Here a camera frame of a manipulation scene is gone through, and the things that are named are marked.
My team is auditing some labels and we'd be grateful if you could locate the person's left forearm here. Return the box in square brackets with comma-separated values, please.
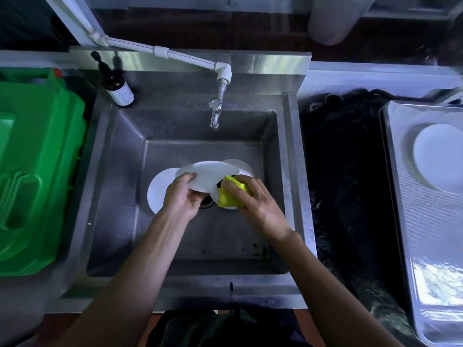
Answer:
[54, 209, 196, 347]

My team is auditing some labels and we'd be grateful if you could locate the white round plate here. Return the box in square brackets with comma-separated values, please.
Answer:
[175, 161, 240, 194]
[211, 159, 254, 211]
[413, 123, 463, 195]
[147, 167, 181, 215]

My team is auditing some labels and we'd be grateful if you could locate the person's right forearm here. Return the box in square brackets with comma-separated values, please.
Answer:
[269, 229, 404, 347]

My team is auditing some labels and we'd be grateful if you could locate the person's left hand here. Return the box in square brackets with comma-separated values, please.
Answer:
[162, 172, 210, 223]

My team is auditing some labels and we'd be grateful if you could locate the white cylindrical filter housing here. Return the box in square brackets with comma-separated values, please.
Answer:
[307, 0, 377, 47]

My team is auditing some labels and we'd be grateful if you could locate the dark pump soap bottle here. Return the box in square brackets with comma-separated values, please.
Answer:
[91, 51, 135, 107]

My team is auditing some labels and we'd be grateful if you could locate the stainless steel draining tray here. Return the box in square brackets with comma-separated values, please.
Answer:
[379, 100, 463, 347]

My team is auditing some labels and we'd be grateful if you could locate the yellow dish sponge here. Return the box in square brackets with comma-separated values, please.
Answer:
[217, 175, 254, 209]

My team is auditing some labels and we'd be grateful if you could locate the person's right hand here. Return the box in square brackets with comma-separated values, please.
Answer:
[221, 175, 294, 247]

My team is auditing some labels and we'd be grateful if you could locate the black plastic bag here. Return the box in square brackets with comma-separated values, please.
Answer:
[300, 89, 416, 347]

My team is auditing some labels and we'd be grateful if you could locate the metal water tap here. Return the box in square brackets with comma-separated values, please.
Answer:
[208, 79, 228, 132]

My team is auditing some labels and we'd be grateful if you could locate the stainless steel sink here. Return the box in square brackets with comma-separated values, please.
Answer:
[45, 47, 318, 315]

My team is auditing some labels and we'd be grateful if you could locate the white water pipe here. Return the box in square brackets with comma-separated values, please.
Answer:
[43, 0, 233, 83]

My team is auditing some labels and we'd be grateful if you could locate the green plastic bin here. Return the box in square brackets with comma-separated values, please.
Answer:
[0, 67, 88, 277]

